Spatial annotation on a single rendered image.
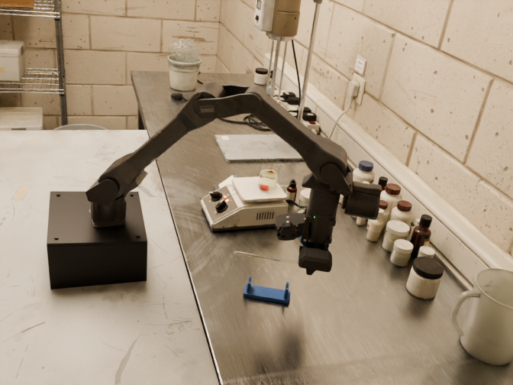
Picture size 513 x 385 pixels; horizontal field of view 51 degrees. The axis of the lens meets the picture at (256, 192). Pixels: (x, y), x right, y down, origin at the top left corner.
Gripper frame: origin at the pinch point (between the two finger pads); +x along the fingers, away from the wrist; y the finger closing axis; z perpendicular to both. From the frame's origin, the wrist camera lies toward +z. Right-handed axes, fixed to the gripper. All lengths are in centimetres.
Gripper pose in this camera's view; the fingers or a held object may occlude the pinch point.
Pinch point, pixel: (311, 260)
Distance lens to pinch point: 110.4
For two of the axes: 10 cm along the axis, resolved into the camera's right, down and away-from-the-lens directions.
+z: -9.9, -1.6, 0.5
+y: -1.1, 4.6, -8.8
